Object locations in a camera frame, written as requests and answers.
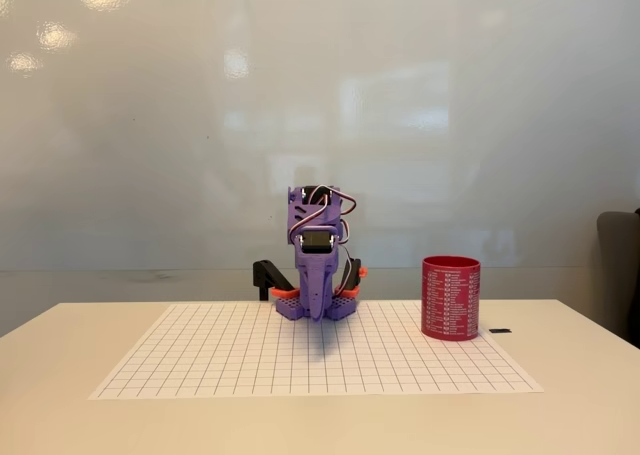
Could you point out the purple gripper black servo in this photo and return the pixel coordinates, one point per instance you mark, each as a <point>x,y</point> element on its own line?
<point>315,277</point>

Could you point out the purple robot arm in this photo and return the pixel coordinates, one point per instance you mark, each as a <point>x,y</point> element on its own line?
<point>312,215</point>

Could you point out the red cup with white print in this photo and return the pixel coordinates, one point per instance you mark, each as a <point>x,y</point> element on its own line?
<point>450,300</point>

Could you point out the orange clamp plate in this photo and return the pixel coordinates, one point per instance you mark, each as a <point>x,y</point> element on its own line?
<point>285,291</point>

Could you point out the orange clamp with knob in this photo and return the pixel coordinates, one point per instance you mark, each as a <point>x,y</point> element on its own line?
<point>362,273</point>

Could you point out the black table clamp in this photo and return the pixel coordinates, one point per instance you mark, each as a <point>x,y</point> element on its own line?
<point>265,275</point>

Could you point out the white grid paper sheet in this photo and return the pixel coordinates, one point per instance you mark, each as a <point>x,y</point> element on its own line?
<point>250,355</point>

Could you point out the small flat black piece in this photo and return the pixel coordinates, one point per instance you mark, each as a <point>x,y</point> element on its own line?
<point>500,330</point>

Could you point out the dark grey chair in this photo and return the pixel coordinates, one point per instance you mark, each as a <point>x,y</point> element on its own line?
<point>620,275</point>

